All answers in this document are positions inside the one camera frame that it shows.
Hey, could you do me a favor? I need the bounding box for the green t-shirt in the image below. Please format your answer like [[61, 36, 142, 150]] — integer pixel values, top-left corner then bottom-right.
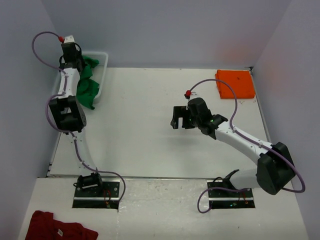
[[76, 55, 100, 110]]

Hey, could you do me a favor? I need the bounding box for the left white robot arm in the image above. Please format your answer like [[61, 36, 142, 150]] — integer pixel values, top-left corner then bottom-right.
[[48, 41, 104, 197]]

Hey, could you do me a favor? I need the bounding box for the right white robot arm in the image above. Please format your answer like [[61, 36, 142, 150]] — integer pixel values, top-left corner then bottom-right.
[[170, 97, 296, 197]]

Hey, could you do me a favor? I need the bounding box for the white plastic basket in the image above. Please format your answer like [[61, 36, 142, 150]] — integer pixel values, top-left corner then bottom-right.
[[51, 51, 109, 105]]

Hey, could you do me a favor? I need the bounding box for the folded orange t-shirt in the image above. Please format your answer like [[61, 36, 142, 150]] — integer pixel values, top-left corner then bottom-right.
[[215, 69, 256, 99]]

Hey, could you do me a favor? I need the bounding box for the dark red t-shirt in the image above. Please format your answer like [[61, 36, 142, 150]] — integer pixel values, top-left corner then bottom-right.
[[25, 210, 99, 240]]

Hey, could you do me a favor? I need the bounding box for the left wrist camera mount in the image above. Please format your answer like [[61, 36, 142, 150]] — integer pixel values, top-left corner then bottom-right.
[[58, 35, 75, 44]]

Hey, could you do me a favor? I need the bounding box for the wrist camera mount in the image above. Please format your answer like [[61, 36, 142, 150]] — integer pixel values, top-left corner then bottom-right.
[[184, 90, 198, 101], [58, 35, 75, 44]]

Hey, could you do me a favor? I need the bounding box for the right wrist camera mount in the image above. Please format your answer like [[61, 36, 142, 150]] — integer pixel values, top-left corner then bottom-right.
[[184, 90, 198, 101]]

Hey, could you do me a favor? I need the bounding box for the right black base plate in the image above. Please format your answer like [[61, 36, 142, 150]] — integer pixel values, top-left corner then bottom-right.
[[208, 188, 256, 210]]

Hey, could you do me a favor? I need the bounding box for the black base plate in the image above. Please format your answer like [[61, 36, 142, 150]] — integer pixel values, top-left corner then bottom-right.
[[72, 180, 121, 210], [208, 188, 256, 210]]

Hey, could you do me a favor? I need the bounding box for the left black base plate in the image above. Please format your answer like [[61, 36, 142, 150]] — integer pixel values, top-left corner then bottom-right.
[[72, 180, 121, 210]]

